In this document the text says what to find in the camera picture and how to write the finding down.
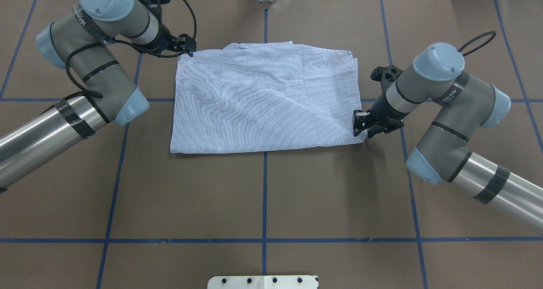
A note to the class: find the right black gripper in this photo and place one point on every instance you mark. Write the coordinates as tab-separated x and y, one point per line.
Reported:
382	110

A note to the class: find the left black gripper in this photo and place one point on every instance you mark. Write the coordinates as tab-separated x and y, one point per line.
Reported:
161	38

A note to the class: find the light blue striped shirt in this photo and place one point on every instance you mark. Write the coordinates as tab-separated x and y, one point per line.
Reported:
264	97

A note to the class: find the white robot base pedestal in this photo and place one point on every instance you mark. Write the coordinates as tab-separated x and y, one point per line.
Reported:
264	282

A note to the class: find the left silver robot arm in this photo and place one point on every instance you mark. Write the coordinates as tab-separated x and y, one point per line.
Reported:
79	43

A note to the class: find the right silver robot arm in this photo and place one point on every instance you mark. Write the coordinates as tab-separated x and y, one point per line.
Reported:
467	103

